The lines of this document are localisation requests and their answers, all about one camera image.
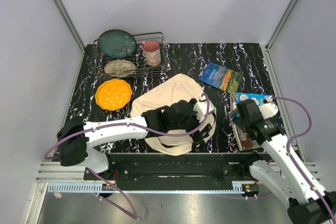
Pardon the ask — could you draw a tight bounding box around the yellow picture book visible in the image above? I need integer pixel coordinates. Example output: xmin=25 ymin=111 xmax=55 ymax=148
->
xmin=232 ymin=123 xmax=261 ymax=151

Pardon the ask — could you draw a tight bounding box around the cream canvas student bag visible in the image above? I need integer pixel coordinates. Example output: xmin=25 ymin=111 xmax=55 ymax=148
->
xmin=130 ymin=73 xmax=216 ymax=156

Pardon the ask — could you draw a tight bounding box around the blue comic book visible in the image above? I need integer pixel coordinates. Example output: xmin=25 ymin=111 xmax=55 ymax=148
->
xmin=229 ymin=92 xmax=278 ymax=120

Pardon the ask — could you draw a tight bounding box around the Animal Farm paperback book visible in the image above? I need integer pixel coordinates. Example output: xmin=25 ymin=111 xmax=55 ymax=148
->
xmin=199 ymin=62 xmax=243 ymax=93

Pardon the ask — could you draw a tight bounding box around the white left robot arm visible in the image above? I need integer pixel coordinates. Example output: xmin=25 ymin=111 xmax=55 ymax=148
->
xmin=57 ymin=99 xmax=216 ymax=180

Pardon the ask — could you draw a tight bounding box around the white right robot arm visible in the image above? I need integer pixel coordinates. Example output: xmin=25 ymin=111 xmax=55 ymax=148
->
xmin=229 ymin=98 xmax=335 ymax=223

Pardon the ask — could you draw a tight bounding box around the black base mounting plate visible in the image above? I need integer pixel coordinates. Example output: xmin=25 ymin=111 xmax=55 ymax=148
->
xmin=99 ymin=153 xmax=256 ymax=188

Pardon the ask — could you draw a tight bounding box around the orange dotted plate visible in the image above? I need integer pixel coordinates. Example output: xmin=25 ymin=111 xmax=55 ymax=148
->
xmin=94 ymin=79 xmax=133 ymax=111

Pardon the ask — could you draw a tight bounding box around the pink patterned mug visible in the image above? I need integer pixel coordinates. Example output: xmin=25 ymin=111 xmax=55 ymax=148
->
xmin=140 ymin=41 xmax=161 ymax=67

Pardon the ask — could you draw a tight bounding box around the beige patterned plate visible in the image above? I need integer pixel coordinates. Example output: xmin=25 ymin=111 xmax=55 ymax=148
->
xmin=104 ymin=60 xmax=137 ymax=78

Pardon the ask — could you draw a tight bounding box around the dark green plate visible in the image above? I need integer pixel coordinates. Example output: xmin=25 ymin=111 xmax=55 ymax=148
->
xmin=98 ymin=29 xmax=136 ymax=58

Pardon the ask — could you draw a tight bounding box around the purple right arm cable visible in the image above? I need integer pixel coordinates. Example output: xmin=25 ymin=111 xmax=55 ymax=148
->
xmin=217 ymin=95 xmax=336 ymax=224

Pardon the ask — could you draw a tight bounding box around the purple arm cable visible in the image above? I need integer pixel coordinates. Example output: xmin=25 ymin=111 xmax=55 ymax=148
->
xmin=217 ymin=95 xmax=336 ymax=224
xmin=44 ymin=92 xmax=211 ymax=219

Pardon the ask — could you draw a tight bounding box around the wire dish rack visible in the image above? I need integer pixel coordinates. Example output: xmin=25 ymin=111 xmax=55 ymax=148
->
xmin=90 ymin=32 xmax=168 ymax=80

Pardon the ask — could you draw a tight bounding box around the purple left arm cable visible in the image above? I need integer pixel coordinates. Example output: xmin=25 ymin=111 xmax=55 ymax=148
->
xmin=44 ymin=92 xmax=211 ymax=219

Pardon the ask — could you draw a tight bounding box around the white cable duct strip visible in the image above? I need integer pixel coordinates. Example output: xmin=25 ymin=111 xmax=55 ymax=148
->
xmin=47 ymin=182 xmax=244 ymax=194

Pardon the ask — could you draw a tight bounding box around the aluminium frame rail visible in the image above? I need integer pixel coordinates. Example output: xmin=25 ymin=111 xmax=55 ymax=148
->
xmin=52 ymin=0 xmax=86 ymax=51

